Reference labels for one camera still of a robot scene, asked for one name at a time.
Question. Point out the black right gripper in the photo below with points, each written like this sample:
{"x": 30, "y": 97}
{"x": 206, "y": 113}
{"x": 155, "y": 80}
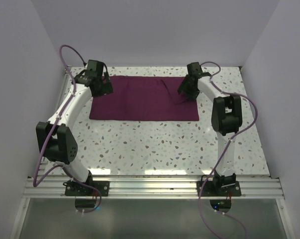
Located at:
{"x": 193, "y": 95}

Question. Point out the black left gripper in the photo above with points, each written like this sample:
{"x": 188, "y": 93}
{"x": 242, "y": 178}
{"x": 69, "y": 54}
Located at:
{"x": 106, "y": 87}

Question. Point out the maroon surgical cloth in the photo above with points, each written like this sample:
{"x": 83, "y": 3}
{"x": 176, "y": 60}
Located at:
{"x": 139, "y": 98}

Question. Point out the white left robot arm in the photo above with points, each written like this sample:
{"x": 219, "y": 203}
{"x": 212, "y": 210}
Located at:
{"x": 55, "y": 139}

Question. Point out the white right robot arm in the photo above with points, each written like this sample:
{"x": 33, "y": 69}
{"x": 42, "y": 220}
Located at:
{"x": 226, "y": 120}

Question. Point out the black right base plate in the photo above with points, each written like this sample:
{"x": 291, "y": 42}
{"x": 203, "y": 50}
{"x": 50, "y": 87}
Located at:
{"x": 219, "y": 186}

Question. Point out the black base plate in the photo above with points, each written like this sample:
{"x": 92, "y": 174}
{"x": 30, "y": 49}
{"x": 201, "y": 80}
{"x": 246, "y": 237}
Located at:
{"x": 94, "y": 188}
{"x": 219, "y": 186}

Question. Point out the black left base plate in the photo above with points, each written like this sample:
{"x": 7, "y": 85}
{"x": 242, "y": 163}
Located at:
{"x": 94, "y": 188}

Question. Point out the aluminium rail frame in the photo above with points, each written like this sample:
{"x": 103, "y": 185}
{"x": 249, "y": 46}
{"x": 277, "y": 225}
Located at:
{"x": 163, "y": 160}

